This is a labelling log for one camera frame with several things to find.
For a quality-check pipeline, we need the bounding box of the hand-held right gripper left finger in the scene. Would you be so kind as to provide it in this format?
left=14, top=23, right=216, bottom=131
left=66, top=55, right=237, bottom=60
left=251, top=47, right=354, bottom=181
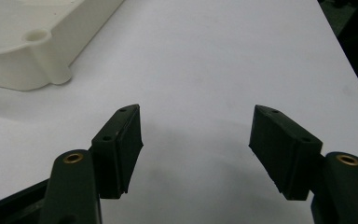
left=90, top=104, right=145, bottom=200

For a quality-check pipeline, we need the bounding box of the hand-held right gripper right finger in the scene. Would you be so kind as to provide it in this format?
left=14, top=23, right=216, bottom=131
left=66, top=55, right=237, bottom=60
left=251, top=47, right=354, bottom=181
left=248, top=105, right=324, bottom=202

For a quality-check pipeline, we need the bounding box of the white plastic tray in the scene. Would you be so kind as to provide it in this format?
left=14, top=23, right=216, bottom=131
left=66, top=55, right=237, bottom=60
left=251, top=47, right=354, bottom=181
left=0, top=0, right=125, bottom=91

